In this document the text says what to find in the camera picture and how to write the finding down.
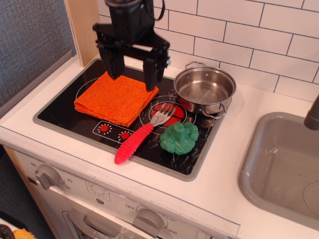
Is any green toy broccoli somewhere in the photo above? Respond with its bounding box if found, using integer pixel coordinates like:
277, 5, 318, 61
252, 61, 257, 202
160, 122, 199, 155

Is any stainless steel pot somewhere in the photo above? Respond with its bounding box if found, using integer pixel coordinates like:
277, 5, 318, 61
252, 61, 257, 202
173, 61, 237, 119

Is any grey timer knob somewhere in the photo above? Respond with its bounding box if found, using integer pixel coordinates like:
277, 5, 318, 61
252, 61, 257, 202
35, 164, 61, 190

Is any grey oven temperature knob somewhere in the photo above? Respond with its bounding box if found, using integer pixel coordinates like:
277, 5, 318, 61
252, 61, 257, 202
132, 209, 164, 238

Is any black toy stove top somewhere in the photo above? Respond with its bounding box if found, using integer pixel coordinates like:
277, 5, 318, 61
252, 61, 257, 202
33, 59, 223, 181

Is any yellow and black object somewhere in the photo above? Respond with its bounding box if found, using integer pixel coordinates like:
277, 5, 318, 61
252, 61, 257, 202
0, 224, 35, 239

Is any grey oven door handle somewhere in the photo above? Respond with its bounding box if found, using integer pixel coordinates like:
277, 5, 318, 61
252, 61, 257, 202
69, 209, 130, 239

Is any fork with red handle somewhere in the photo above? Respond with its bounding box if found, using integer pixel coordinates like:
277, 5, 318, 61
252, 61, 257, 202
115, 103, 175, 164

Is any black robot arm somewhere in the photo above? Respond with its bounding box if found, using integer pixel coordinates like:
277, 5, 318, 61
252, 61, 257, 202
93, 0, 170, 91

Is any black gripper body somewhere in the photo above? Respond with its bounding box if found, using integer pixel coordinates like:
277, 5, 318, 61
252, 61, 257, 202
93, 1, 170, 68

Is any grey faucet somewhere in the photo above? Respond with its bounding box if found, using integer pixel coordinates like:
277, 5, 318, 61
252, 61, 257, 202
304, 96, 319, 130

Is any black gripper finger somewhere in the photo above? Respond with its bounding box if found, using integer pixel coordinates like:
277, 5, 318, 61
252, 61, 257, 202
98, 46, 125, 79
143, 58, 164, 92

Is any grey plastic sink basin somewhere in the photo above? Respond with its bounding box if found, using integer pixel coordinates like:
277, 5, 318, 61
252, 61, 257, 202
239, 112, 319, 230

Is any orange knitted cloth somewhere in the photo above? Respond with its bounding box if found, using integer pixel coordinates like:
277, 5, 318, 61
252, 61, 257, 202
74, 72, 159, 127

